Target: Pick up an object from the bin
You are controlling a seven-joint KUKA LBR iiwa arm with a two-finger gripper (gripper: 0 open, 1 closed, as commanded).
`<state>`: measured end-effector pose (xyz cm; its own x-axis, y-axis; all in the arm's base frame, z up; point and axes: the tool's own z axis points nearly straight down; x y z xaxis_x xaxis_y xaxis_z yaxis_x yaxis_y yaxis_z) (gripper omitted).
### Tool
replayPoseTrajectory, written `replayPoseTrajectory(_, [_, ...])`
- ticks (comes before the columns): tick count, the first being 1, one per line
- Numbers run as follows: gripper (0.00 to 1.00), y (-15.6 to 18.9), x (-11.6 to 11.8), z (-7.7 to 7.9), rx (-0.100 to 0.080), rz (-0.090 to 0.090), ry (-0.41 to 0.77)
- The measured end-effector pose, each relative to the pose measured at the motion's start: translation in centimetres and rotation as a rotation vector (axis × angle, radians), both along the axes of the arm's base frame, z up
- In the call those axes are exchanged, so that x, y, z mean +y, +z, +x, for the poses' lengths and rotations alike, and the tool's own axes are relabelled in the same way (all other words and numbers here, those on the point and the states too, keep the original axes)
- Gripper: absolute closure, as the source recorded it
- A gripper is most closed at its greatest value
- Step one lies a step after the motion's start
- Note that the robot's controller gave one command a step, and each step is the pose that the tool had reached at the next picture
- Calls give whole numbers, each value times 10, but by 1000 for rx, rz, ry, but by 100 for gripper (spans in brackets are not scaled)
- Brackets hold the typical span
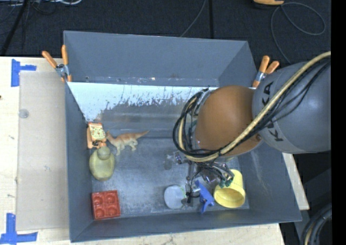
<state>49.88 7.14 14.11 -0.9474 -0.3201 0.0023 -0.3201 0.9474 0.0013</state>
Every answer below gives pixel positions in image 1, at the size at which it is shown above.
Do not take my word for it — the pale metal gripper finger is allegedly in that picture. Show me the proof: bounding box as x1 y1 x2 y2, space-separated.
180 186 202 208
164 151 185 170

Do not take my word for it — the blue plastic clip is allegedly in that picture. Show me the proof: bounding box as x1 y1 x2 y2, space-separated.
194 180 216 214

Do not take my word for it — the white round cup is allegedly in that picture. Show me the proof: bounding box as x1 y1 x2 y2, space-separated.
164 184 188 210

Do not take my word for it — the grey metal bin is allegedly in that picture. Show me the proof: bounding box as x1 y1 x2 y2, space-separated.
62 30 303 243

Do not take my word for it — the yellow plastic cup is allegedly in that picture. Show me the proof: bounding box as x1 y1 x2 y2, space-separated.
213 169 246 209

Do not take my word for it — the tan toy dinosaur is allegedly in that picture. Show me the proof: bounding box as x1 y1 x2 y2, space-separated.
105 129 150 156

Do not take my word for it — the red toy building block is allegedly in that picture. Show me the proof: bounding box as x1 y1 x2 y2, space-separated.
91 190 121 221

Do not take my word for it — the orange toy clock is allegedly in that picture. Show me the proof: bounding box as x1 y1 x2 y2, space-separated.
86 122 107 149

